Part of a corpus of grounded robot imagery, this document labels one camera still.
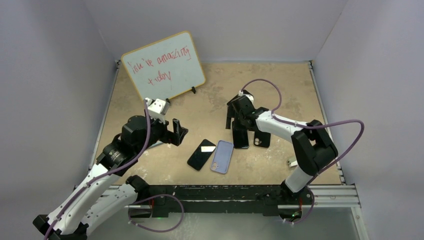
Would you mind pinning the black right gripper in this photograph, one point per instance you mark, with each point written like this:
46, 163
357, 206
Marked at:
233, 113

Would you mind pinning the black phone case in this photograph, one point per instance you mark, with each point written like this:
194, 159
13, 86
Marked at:
262, 139

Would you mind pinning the lavender phone case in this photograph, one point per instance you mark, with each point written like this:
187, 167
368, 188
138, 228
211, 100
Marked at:
222, 157

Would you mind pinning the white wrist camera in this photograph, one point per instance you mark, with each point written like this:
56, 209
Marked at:
157, 109
246, 94

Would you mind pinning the aluminium frame rail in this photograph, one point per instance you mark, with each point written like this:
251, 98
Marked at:
335, 196

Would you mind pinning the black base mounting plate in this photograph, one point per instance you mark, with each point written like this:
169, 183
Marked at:
269, 200

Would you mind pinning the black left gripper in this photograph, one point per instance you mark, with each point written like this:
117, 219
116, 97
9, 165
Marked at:
169, 137

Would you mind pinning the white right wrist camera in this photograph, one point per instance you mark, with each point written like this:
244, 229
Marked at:
246, 94

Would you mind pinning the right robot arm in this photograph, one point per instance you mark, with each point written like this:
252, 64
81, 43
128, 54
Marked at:
312, 145

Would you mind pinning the white board with yellow frame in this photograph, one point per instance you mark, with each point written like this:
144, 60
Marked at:
166, 68

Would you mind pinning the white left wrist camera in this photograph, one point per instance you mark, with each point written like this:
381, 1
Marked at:
157, 109

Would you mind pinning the black phone with white sticker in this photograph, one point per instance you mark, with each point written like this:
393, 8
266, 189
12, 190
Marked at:
201, 155

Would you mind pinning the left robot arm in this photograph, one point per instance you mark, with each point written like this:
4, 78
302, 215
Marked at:
84, 210

